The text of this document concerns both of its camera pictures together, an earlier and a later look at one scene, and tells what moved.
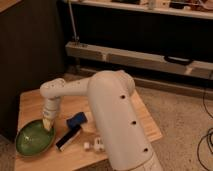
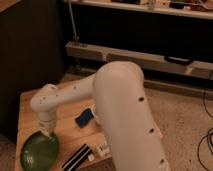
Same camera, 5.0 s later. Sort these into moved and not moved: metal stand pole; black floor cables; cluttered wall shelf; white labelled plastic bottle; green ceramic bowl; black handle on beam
Moved: white labelled plastic bottle; green ceramic bowl
Not moved: metal stand pole; black floor cables; cluttered wall shelf; black handle on beam
